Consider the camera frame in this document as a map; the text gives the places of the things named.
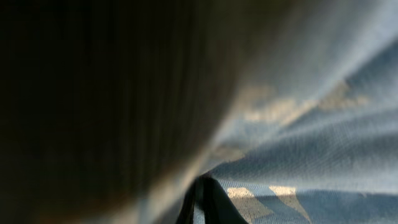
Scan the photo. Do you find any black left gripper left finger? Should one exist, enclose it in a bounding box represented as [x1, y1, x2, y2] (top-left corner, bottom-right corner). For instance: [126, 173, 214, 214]
[176, 181, 196, 224]

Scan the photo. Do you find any folded black garment on stack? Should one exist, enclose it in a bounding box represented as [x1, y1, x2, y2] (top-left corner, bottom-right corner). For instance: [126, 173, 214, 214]
[1, 1, 295, 223]

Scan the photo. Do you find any light blue printed t-shirt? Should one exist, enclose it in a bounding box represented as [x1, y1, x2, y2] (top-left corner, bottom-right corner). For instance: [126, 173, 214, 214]
[132, 1, 397, 223]

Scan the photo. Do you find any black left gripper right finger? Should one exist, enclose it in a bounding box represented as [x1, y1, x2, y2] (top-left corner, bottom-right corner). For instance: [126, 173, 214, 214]
[200, 176, 248, 224]

